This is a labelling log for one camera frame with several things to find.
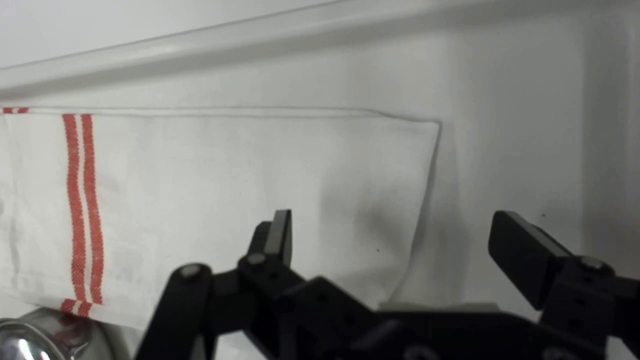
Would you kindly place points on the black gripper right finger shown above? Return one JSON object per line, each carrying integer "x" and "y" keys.
{"x": 577, "y": 295}

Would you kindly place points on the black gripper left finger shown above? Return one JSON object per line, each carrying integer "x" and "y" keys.
{"x": 199, "y": 307}

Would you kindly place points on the white towel with red stripes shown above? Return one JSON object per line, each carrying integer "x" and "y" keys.
{"x": 98, "y": 207}

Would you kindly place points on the large white tray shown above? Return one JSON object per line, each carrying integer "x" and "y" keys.
{"x": 537, "y": 104}

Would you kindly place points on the small steel lidded pot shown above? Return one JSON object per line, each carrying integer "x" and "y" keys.
{"x": 51, "y": 335}

